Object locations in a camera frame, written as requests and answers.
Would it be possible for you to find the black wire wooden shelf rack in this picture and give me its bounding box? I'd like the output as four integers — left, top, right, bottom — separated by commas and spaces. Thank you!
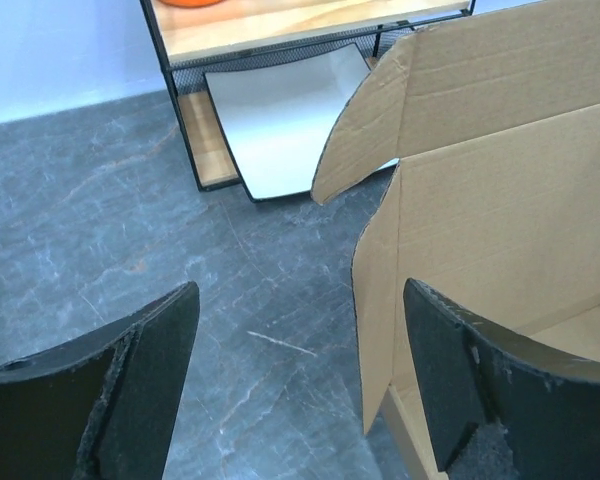
140, 0, 475, 191

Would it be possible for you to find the orange mug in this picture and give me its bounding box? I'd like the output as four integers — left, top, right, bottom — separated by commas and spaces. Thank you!
160, 0, 223, 9

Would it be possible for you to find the brown cardboard box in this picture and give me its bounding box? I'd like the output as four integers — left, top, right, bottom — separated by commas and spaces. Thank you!
311, 1, 600, 479

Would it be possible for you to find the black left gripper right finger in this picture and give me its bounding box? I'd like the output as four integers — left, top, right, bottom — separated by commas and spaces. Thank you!
403, 278, 600, 479

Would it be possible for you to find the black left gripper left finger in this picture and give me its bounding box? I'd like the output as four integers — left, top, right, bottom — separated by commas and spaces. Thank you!
0, 282, 200, 479

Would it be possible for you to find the white tray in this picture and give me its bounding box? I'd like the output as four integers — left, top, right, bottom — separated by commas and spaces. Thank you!
204, 43, 371, 202

